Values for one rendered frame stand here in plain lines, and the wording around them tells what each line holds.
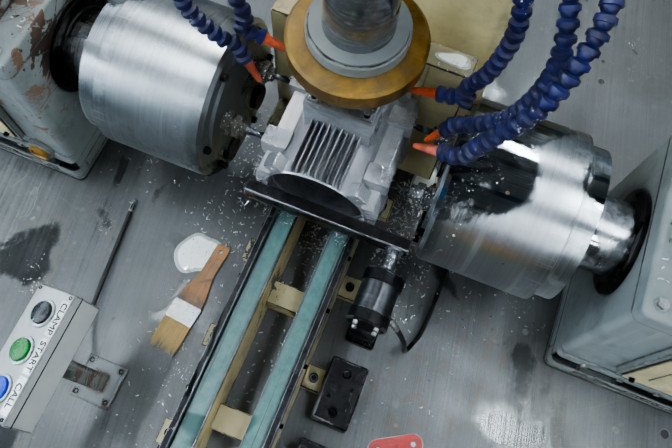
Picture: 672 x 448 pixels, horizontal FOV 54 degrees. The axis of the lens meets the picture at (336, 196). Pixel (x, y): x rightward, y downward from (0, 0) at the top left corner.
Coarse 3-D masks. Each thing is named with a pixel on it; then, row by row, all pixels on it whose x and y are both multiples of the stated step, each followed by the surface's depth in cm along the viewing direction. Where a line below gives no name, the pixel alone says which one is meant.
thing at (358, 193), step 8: (408, 96) 96; (272, 160) 91; (280, 160) 91; (272, 168) 92; (280, 168) 91; (352, 184) 90; (360, 184) 89; (352, 192) 90; (360, 192) 89; (368, 192) 90; (352, 200) 90; (360, 200) 89
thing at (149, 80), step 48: (144, 0) 91; (96, 48) 90; (144, 48) 88; (192, 48) 88; (96, 96) 91; (144, 96) 89; (192, 96) 88; (240, 96) 99; (144, 144) 95; (192, 144) 91; (240, 144) 109
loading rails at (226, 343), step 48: (288, 240) 107; (240, 288) 100; (288, 288) 109; (336, 288) 104; (240, 336) 98; (288, 336) 99; (192, 384) 95; (288, 384) 95; (192, 432) 93; (240, 432) 100
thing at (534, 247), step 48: (480, 96) 92; (528, 144) 85; (576, 144) 86; (432, 192) 91; (480, 192) 83; (528, 192) 82; (576, 192) 82; (432, 240) 88; (480, 240) 85; (528, 240) 83; (576, 240) 83; (624, 240) 88; (528, 288) 88
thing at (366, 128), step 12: (312, 108) 89; (324, 108) 88; (336, 108) 91; (384, 108) 93; (324, 120) 90; (336, 120) 89; (348, 120) 88; (360, 120) 87; (372, 120) 87; (360, 132) 90; (372, 132) 90; (372, 144) 93
